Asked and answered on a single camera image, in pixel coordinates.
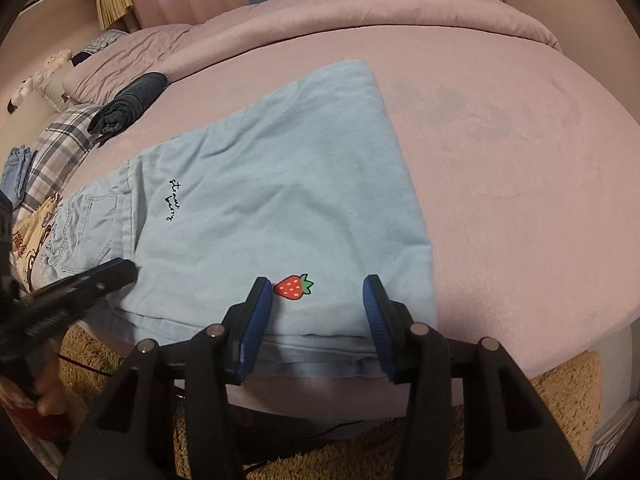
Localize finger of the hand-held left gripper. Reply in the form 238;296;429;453
17;257;139;313

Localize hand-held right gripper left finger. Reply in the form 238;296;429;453
59;276;274;480

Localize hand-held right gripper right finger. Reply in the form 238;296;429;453
362;274;586;480

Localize light blue strawberry pants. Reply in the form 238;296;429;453
39;59;435;378

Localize dark folded pants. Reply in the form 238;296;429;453
87;72;168;142

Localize person's left hand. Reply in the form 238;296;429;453
30;352;68;417

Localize yellow printed cloth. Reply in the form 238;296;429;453
7;191;68;293

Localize folded blue jeans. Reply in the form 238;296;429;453
0;145;41;206

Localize plaid pillow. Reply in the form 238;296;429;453
10;102;108;221

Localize round bed pink sheet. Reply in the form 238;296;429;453
0;0;640;423

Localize cream pillow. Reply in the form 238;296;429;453
35;67;76;111

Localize tan shaggy rug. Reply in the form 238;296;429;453
50;325;606;480

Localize white plush toy dark marks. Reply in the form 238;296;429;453
7;72;47;111

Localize pink pillow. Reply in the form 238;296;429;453
60;22;211;106

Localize blue striped cloth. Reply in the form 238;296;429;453
70;30;130;66

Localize pink duvet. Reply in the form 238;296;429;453
160;0;563;86

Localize black cable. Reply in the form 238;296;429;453
52;352;373;476

